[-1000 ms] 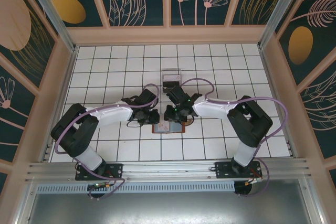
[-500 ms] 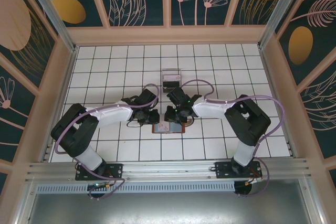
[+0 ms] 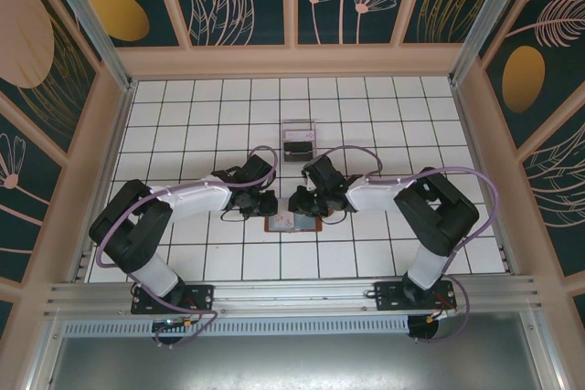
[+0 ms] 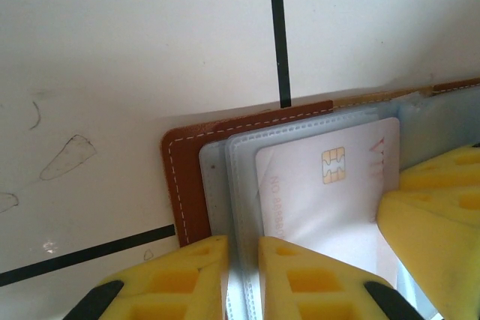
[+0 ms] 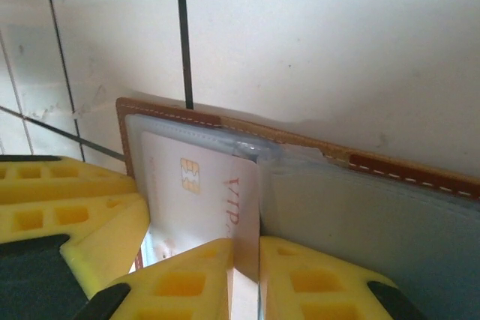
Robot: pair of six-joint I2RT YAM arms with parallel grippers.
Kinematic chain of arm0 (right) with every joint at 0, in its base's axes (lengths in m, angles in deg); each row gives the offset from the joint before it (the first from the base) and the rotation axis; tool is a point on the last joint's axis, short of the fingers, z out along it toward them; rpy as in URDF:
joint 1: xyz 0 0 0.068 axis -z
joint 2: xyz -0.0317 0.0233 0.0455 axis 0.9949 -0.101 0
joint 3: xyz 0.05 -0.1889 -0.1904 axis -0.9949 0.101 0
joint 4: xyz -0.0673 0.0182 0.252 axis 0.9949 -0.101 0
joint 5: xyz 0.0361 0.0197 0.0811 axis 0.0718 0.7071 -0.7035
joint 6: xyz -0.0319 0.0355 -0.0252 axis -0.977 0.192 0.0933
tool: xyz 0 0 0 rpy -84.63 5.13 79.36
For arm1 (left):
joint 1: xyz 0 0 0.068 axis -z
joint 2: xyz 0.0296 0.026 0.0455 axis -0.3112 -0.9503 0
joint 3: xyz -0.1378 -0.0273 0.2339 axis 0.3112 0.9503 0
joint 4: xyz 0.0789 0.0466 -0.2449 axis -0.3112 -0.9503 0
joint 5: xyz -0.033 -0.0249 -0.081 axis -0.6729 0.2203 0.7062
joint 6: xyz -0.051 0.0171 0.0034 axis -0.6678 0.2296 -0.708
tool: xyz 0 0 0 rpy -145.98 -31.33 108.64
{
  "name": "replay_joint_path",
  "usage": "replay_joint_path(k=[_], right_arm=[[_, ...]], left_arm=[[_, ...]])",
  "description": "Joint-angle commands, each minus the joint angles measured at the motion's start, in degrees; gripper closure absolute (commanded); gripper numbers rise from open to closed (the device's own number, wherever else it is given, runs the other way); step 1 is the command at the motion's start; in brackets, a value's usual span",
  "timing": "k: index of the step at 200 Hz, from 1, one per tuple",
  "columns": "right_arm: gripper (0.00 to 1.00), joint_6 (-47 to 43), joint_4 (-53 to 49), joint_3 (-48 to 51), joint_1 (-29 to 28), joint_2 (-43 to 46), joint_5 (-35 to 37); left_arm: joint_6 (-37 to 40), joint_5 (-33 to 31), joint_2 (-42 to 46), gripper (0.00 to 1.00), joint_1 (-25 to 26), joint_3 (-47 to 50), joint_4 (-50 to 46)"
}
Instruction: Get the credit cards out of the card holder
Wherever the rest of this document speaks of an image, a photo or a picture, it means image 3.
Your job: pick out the brown leather card holder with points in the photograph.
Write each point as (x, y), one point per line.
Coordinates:
(306, 224)

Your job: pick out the black credit card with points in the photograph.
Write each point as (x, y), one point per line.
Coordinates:
(298, 149)

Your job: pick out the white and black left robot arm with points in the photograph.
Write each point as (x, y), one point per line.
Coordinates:
(192, 200)

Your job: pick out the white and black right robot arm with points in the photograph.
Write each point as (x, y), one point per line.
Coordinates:
(375, 198)

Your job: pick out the small circuit board with LED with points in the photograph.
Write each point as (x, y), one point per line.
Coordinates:
(171, 323)

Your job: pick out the grey metal sheet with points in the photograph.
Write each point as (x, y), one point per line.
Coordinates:
(292, 362)

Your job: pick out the aluminium mounting rail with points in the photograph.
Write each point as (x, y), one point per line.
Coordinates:
(292, 291)

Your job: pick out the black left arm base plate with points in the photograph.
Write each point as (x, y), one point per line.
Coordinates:
(203, 296)

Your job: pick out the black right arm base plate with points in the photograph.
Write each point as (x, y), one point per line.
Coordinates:
(388, 298)

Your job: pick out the thin aluminium table edge rail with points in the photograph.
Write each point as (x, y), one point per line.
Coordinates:
(469, 134)
(120, 134)

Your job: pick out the aluminium corner post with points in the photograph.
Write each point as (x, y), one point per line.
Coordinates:
(491, 20)
(91, 20)

